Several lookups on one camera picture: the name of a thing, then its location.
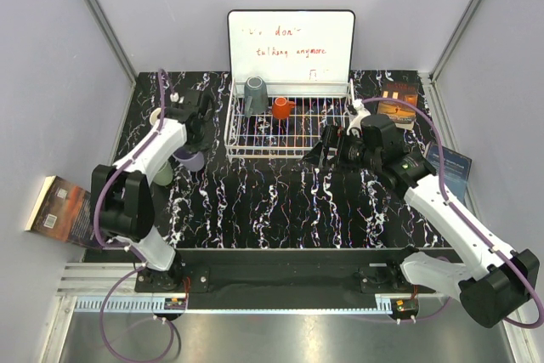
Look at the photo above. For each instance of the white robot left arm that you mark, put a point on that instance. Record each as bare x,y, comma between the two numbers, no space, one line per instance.
121,200

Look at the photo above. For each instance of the white slotted cable duct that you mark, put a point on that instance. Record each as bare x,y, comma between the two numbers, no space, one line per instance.
130,304

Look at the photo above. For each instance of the orange mug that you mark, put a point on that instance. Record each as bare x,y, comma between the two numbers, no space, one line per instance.
282,108

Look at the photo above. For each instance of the dark book orange sky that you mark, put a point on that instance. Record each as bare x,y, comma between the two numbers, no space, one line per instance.
62,212

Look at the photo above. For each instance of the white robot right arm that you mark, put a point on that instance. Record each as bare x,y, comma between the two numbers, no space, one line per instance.
493,279

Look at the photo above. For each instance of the grey mug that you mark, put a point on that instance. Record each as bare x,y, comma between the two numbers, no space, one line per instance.
256,100

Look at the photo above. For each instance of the light blue mug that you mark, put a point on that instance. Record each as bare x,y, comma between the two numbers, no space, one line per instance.
156,118

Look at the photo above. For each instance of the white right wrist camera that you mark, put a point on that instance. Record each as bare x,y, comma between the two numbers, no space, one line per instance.
356,113

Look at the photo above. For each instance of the purple cup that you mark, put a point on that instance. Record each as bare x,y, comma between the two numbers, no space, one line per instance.
192,161

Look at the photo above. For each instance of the book with orange windows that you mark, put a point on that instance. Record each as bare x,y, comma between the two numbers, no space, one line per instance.
402,95

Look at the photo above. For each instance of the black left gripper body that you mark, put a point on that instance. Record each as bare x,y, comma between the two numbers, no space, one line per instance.
201,135

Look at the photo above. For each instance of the white whiteboard black frame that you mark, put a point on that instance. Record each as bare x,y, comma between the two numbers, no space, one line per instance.
291,45

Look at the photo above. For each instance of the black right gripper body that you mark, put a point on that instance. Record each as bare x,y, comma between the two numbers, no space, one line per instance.
351,151

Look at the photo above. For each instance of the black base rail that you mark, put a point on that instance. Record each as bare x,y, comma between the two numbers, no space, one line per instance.
285,281

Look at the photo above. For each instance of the blue book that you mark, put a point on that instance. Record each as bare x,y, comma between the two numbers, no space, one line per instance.
456,169

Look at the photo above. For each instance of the green cup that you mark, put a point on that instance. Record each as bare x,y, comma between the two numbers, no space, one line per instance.
164,176

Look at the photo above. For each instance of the white wire dish rack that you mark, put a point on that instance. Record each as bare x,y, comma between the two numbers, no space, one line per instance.
314,106

